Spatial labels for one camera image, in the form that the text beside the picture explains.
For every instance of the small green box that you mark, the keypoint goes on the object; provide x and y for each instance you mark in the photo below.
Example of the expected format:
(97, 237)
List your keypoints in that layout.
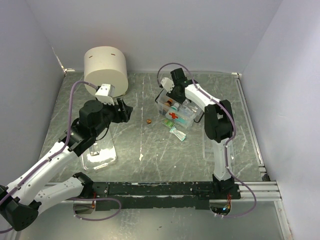
(168, 123)

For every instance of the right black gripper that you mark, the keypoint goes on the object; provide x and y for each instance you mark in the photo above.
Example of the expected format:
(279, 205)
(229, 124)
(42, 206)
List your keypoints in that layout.
(179, 100)

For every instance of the teal-edged clear bag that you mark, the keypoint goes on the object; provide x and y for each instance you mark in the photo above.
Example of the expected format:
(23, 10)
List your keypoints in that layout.
(184, 122)
(188, 109)

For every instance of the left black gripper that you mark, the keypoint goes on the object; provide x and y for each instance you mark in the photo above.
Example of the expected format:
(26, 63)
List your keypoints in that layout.
(123, 115)

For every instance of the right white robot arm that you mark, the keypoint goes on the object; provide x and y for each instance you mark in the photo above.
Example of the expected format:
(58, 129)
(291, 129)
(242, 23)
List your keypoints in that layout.
(219, 124)

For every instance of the clear plastic medicine box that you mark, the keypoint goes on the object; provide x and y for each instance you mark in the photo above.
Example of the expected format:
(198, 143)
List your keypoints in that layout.
(162, 97)

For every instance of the clear divider tray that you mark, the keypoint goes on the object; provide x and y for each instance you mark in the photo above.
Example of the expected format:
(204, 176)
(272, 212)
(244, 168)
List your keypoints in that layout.
(208, 150)

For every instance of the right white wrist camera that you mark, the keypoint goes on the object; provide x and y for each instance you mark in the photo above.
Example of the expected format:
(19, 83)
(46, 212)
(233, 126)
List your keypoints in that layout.
(167, 84)

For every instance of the white green-label bottle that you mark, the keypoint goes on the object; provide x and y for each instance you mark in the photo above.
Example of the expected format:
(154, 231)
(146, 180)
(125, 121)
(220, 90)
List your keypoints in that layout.
(173, 109)

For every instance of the black base frame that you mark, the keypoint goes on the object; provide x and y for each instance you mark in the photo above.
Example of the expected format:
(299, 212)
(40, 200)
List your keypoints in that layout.
(161, 195)

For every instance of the brown orange-cap bottle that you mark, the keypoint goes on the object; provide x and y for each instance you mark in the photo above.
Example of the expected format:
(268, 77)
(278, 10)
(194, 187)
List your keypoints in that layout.
(168, 103)

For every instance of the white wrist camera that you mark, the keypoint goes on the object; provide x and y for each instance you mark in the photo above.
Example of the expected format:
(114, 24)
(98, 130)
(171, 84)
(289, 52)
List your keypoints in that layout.
(105, 94)
(167, 84)

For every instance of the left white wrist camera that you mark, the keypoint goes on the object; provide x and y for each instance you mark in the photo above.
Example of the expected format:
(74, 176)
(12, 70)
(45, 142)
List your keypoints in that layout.
(105, 94)

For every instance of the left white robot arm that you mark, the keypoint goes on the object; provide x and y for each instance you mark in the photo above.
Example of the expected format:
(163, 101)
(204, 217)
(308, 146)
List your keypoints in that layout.
(22, 200)

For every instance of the cream cylindrical container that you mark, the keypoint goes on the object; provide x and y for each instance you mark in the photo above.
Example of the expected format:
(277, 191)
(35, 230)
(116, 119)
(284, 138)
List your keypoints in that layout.
(106, 65)

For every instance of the clear box lid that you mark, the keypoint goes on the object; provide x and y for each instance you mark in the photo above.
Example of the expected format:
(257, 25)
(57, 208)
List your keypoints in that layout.
(100, 155)

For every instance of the teal white sachet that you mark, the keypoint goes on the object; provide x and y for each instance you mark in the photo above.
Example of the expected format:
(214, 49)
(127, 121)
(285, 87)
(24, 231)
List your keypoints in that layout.
(179, 134)

